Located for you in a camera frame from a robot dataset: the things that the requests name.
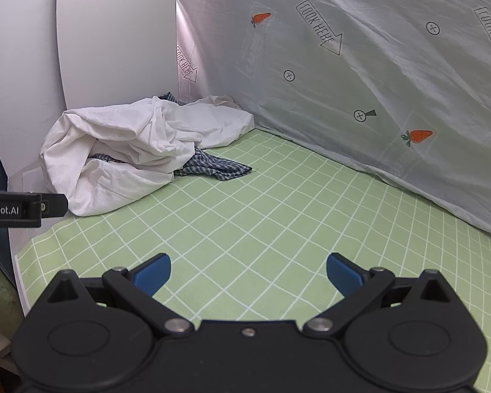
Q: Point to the blue plaid shirt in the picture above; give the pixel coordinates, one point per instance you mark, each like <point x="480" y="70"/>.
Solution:
<point x="215" y="167"/>

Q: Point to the white trousers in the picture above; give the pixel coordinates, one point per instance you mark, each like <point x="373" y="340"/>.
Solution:
<point x="64" y="155"/>

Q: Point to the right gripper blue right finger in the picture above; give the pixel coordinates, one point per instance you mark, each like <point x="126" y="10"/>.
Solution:
<point x="361" y="290"/>

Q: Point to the white curved backdrop panel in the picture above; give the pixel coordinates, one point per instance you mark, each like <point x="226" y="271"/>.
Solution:
<point x="62" y="54"/>

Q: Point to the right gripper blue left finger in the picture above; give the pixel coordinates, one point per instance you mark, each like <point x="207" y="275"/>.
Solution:
<point x="133" y="290"/>

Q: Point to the grey carrot print sheet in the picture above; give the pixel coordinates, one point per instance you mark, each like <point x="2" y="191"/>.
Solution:
<point x="397" y="88"/>

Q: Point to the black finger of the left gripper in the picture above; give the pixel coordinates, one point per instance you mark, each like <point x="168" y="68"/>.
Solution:
<point x="27" y="210"/>

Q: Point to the green grid mat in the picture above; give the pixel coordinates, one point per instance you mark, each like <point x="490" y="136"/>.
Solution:
<point x="256" y="247"/>

